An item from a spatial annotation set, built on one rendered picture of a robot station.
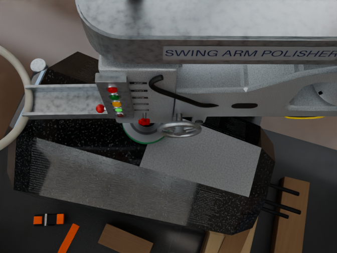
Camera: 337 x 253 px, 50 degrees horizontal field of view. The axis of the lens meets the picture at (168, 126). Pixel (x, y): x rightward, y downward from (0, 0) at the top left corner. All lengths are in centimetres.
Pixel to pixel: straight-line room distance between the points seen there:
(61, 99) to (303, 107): 88
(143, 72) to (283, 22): 35
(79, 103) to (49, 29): 150
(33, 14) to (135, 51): 221
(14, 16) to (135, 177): 181
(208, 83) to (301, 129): 163
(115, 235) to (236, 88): 138
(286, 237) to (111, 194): 114
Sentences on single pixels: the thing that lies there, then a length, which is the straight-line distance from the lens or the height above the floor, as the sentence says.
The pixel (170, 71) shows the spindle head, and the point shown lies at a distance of 91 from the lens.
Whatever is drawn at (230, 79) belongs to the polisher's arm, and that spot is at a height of 138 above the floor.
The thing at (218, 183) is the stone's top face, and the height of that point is 80.
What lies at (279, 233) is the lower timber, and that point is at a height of 11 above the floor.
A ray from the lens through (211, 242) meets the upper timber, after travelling 212.
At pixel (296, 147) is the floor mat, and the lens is 256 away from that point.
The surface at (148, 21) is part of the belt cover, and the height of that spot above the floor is 167.
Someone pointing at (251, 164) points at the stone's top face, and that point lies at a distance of 161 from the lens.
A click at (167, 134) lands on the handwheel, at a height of 114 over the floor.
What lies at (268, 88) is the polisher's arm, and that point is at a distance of 107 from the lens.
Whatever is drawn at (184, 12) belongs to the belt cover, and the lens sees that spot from 81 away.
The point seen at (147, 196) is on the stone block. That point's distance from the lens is 164.
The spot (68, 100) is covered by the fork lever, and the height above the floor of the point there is 102.
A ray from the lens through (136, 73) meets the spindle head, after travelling 92.
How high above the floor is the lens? 233
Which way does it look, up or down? 72 degrees down
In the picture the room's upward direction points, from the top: 5 degrees clockwise
